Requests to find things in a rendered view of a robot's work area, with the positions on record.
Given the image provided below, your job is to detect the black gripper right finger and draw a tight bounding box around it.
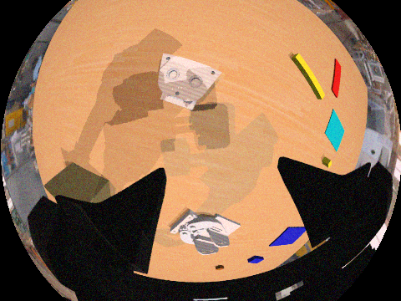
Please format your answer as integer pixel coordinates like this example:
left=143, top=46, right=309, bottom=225
left=277, top=156, right=371, bottom=248

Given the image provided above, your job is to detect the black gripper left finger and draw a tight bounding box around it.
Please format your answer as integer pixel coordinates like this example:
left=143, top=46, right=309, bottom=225
left=54, top=167, right=167, bottom=274

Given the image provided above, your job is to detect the cyan rectangular plate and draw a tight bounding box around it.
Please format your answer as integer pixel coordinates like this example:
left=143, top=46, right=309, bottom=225
left=324, top=110, right=344, bottom=151

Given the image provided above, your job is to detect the red flat bar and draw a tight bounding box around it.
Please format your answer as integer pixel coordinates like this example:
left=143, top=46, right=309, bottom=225
left=331, top=58, right=341, bottom=97

